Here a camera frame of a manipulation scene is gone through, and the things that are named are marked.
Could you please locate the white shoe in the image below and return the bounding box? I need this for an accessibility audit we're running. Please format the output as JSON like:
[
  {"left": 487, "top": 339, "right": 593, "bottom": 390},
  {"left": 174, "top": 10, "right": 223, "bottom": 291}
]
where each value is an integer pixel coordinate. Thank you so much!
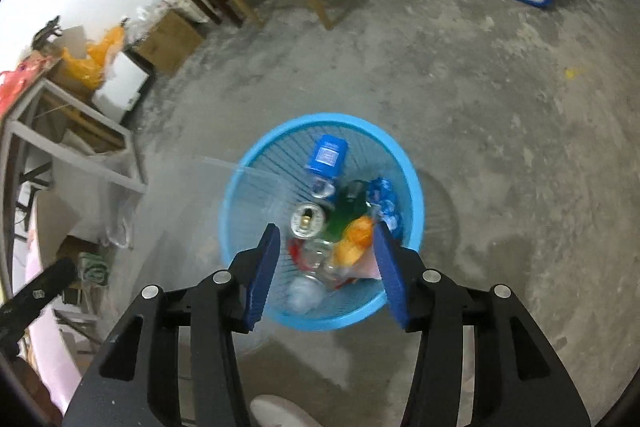
[{"left": 250, "top": 394, "right": 326, "bottom": 427}]

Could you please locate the red plastic bag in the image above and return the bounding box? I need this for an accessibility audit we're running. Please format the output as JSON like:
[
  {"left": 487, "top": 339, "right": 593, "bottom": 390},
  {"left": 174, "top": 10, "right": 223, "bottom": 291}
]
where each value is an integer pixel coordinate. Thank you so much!
[{"left": 0, "top": 59, "right": 51, "bottom": 118}]

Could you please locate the white side table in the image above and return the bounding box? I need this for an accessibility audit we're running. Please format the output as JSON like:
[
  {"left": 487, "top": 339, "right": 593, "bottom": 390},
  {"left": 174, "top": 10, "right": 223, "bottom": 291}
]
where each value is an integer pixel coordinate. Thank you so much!
[{"left": 0, "top": 74, "right": 148, "bottom": 288}]

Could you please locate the green plastic bottle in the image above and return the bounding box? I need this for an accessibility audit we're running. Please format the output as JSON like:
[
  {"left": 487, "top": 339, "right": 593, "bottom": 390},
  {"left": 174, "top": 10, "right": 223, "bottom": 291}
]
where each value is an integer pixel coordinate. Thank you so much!
[{"left": 325, "top": 180, "right": 373, "bottom": 243}]

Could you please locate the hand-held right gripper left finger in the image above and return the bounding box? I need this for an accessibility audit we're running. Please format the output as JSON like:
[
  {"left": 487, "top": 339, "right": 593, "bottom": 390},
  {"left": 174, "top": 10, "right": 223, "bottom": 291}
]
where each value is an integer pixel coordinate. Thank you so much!
[{"left": 62, "top": 222, "right": 282, "bottom": 427}]

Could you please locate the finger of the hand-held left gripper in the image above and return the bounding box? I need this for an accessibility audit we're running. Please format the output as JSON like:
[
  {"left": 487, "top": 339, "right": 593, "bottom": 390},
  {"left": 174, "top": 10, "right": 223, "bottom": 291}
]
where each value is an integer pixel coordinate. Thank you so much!
[{"left": 0, "top": 257, "right": 80, "bottom": 343}]

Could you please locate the yellow plastic bag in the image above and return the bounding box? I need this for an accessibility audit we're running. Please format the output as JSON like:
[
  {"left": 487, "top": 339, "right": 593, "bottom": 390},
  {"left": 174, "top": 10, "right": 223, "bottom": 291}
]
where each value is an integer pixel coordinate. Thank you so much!
[{"left": 60, "top": 24, "right": 126, "bottom": 90}]

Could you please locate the brown cardboard box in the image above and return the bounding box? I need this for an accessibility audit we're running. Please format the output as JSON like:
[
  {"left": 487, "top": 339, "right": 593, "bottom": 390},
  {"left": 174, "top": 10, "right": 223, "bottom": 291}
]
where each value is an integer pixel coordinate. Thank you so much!
[{"left": 137, "top": 12, "right": 206, "bottom": 75}]

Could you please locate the white cabinet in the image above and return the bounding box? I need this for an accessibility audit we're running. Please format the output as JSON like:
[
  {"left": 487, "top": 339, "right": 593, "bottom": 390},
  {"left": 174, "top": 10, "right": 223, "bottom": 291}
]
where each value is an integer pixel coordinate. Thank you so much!
[{"left": 90, "top": 49, "right": 156, "bottom": 125}]

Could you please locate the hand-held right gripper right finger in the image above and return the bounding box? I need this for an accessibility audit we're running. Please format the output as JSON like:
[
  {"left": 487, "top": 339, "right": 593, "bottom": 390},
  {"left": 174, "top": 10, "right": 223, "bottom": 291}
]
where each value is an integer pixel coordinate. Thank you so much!
[{"left": 372, "top": 221, "right": 593, "bottom": 427}]

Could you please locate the green printed carton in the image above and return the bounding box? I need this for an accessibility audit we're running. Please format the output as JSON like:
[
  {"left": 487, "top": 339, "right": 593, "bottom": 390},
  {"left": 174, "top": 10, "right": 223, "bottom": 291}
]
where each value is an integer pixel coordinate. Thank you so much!
[{"left": 75, "top": 252, "right": 111, "bottom": 288}]

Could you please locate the red snack bag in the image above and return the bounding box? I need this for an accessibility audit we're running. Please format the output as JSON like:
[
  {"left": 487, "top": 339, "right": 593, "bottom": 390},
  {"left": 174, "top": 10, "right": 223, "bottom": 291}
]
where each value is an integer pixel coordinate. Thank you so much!
[{"left": 289, "top": 239, "right": 387, "bottom": 292}]

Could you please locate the pile of plastic packaging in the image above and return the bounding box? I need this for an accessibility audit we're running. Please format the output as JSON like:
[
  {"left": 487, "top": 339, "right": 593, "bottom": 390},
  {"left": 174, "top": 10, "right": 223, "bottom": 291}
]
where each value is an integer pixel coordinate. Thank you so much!
[{"left": 127, "top": 0, "right": 181, "bottom": 48}]

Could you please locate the blue mesh wastebasket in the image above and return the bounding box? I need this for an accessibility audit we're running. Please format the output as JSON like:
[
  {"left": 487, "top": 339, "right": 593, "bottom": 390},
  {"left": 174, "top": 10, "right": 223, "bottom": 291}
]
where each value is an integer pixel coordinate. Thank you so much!
[{"left": 218, "top": 113, "right": 426, "bottom": 332}]

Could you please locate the red tin can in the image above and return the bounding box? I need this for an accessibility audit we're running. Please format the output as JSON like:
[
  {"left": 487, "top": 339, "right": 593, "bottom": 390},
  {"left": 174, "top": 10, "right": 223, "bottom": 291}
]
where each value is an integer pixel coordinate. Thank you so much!
[{"left": 291, "top": 202, "right": 328, "bottom": 239}]

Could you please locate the blue white toothpaste box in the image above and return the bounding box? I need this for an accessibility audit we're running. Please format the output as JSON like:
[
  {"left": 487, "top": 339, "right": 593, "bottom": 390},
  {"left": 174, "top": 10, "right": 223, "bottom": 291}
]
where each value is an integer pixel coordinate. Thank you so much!
[{"left": 305, "top": 135, "right": 348, "bottom": 175}]

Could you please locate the clear plastic cup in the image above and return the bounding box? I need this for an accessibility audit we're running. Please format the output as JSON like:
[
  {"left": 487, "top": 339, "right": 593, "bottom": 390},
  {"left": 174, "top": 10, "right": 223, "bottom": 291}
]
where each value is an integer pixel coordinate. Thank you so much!
[{"left": 286, "top": 276, "right": 326, "bottom": 314}]

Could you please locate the blue foil wrapper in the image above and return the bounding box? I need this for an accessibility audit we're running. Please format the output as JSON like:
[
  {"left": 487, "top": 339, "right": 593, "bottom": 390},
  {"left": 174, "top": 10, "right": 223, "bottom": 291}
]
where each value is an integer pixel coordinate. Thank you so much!
[{"left": 366, "top": 177, "right": 405, "bottom": 240}]

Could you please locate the orange peel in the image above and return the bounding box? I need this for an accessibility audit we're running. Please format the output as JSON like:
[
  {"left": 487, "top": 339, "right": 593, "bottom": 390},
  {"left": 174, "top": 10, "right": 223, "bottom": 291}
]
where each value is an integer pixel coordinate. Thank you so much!
[{"left": 332, "top": 215, "right": 376, "bottom": 265}]

